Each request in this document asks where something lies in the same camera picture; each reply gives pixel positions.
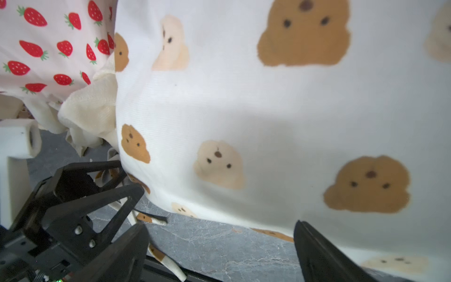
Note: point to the strawberry print pillow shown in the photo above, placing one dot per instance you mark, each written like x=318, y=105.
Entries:
x=50, y=49

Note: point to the cream bear pillowcase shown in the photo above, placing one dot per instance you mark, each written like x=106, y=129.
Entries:
x=263, y=113

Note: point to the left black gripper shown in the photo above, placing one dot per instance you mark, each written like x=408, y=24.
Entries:
x=56, y=233

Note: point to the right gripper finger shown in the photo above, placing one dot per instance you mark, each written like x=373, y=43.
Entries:
x=321, y=261

